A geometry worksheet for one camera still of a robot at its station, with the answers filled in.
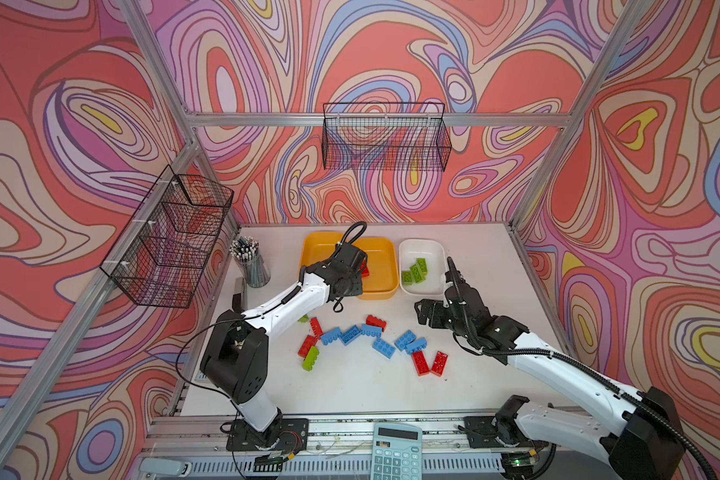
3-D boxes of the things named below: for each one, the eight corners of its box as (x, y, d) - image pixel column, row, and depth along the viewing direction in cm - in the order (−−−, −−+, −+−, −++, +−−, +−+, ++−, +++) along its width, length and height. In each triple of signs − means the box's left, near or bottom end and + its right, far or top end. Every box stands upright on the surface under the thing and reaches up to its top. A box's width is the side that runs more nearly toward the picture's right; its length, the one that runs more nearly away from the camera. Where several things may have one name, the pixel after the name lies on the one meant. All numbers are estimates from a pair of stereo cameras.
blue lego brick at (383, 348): (371, 348, 90) (371, 345, 88) (376, 339, 92) (376, 336, 90) (391, 360, 88) (391, 357, 86) (396, 350, 89) (396, 347, 88)
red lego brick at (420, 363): (419, 376, 85) (420, 374, 83) (411, 355, 88) (412, 352, 87) (429, 373, 85) (430, 371, 83) (420, 352, 89) (422, 350, 87)
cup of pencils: (246, 290, 104) (226, 255, 89) (252, 272, 110) (234, 236, 94) (269, 290, 104) (253, 255, 89) (273, 272, 110) (258, 236, 94)
